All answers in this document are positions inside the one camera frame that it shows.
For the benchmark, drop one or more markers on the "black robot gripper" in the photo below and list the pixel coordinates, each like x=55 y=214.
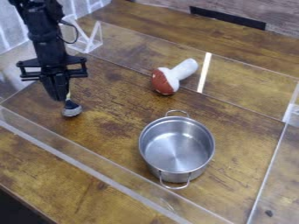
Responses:
x=53 y=61

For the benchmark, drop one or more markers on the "green handled metal spoon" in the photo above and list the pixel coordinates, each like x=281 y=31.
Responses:
x=73 y=109

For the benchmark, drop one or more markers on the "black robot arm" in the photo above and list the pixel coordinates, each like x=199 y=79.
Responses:
x=42 y=15

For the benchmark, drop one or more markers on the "red white toy mushroom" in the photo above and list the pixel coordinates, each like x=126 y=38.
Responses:
x=166 y=79

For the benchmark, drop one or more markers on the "stainless steel pot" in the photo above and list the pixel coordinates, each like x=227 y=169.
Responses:
x=177 y=146

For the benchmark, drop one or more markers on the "clear acrylic barrier wall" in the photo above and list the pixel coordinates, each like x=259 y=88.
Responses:
x=75 y=168

